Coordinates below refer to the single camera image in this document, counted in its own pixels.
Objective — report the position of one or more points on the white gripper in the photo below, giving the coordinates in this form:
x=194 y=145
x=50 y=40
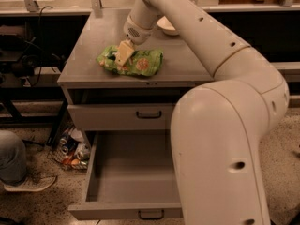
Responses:
x=137 y=33

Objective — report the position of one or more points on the green rice chip bag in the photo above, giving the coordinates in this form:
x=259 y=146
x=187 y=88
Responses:
x=142 y=63

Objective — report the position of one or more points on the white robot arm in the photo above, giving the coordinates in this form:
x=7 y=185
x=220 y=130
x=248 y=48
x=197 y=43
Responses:
x=217 y=127

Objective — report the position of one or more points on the grey drawer cabinet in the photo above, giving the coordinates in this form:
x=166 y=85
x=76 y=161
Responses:
x=131 y=102

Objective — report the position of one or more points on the grey upper drawer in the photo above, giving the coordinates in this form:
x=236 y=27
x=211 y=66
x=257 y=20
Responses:
x=119 y=116

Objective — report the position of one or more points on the grey open lower drawer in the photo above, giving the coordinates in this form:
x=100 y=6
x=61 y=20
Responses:
x=129 y=171

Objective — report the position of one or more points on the white ceramic bowl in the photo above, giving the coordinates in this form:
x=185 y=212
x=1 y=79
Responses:
x=165 y=25

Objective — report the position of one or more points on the black machine on shelf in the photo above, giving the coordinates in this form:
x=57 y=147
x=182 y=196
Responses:
x=16 y=43

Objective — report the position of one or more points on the person's jeans leg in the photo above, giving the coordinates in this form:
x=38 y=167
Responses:
x=12 y=159

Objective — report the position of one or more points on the white sneaker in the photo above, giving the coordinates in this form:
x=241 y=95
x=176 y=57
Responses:
x=32 y=182

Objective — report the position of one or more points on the black upper drawer handle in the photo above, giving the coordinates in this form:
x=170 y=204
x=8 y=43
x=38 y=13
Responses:
x=148 y=115

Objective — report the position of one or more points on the black drawer handle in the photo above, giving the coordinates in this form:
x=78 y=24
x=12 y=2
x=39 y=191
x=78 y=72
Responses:
x=148 y=115
x=151 y=214

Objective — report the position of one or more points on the wire basket with cans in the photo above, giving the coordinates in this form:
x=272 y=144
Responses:
x=71 y=152

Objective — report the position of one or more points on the black lower drawer handle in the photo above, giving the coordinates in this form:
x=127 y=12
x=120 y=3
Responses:
x=151 y=214

